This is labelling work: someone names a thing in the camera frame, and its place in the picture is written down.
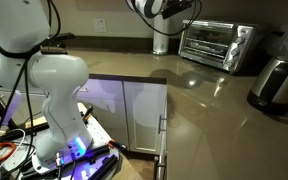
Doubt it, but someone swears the orange black clamp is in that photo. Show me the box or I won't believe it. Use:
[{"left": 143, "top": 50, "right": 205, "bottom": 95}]
[
  {"left": 107, "top": 139, "right": 129, "bottom": 154},
  {"left": 81, "top": 105, "right": 95, "bottom": 123}
]

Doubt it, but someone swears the black aluminium rail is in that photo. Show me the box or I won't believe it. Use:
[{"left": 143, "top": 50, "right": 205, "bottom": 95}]
[
  {"left": 85, "top": 153, "right": 119, "bottom": 180},
  {"left": 58, "top": 144, "right": 111, "bottom": 165}
]

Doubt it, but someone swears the glass oven door with handle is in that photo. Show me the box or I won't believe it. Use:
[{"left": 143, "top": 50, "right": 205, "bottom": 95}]
[{"left": 179, "top": 23, "right": 239, "bottom": 65}]

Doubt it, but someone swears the white wall outlet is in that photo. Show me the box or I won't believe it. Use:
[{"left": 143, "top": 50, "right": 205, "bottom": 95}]
[{"left": 92, "top": 17, "right": 108, "bottom": 33}]

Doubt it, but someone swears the white lower cabinet door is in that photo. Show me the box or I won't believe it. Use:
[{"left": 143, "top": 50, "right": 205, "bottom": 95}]
[
  {"left": 123, "top": 80, "right": 168, "bottom": 155},
  {"left": 75, "top": 78, "right": 129, "bottom": 148}
]

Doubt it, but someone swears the black cable on arm base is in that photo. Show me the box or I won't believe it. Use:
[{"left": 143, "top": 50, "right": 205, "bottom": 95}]
[{"left": 0, "top": 0, "right": 62, "bottom": 180}]

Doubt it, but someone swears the perforated robot mounting table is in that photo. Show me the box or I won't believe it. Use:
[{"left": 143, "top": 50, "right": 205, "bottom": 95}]
[{"left": 0, "top": 101, "right": 122, "bottom": 180}]

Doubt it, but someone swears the white paper towel roll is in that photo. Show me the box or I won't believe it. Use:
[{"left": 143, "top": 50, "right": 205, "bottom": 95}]
[{"left": 151, "top": 14, "right": 171, "bottom": 56}]

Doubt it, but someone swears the silver fridge handle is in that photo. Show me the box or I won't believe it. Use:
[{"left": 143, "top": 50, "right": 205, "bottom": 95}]
[{"left": 152, "top": 154, "right": 168, "bottom": 180}]

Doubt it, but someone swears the orange cable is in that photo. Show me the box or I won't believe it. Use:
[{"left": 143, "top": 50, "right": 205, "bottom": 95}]
[{"left": 0, "top": 141, "right": 17, "bottom": 174}]

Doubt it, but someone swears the black camera on stand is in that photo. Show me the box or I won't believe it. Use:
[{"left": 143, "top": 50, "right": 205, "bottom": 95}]
[{"left": 39, "top": 31, "right": 76, "bottom": 55}]

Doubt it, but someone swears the silver toaster oven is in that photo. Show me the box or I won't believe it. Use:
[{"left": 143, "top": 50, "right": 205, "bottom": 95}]
[{"left": 178, "top": 18, "right": 264, "bottom": 74}]

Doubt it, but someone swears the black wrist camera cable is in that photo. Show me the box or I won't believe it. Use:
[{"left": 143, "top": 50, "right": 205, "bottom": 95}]
[{"left": 125, "top": 0, "right": 204, "bottom": 37}]

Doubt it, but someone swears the silver lower cabinet handle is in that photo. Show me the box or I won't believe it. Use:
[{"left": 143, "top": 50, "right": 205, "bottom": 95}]
[
  {"left": 157, "top": 113, "right": 168, "bottom": 135},
  {"left": 73, "top": 86, "right": 89, "bottom": 93}
]

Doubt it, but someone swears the stainless steel electric kettle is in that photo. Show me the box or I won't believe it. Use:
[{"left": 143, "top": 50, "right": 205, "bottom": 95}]
[{"left": 246, "top": 55, "right": 288, "bottom": 116}]

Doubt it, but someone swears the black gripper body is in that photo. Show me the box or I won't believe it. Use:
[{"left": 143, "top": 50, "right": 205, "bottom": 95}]
[{"left": 170, "top": 0, "right": 199, "bottom": 6}]

